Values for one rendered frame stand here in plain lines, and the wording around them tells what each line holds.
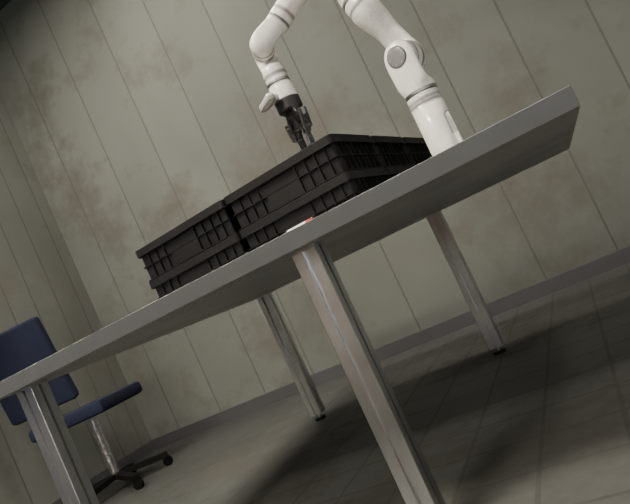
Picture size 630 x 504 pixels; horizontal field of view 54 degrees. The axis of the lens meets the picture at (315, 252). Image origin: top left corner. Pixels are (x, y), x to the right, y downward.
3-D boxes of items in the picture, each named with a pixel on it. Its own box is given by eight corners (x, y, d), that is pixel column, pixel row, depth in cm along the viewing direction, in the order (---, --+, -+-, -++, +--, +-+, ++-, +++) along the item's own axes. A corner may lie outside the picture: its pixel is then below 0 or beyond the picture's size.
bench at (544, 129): (642, 295, 248) (565, 139, 252) (761, 466, 100) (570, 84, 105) (313, 418, 309) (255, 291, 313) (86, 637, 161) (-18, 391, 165)
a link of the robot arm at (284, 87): (260, 114, 179) (251, 95, 180) (293, 103, 184) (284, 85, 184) (268, 100, 171) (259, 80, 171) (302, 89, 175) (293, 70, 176)
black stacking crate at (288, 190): (387, 170, 189) (371, 137, 190) (348, 174, 163) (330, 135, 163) (287, 224, 207) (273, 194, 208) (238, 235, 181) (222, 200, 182)
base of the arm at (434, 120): (466, 144, 170) (439, 89, 171) (463, 142, 161) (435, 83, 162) (435, 160, 173) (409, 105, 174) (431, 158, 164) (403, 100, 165)
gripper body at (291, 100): (301, 88, 176) (315, 117, 175) (292, 101, 183) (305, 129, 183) (278, 95, 173) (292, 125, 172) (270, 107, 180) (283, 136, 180)
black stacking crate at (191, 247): (286, 225, 208) (272, 194, 208) (237, 236, 181) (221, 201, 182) (203, 270, 226) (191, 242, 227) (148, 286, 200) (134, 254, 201)
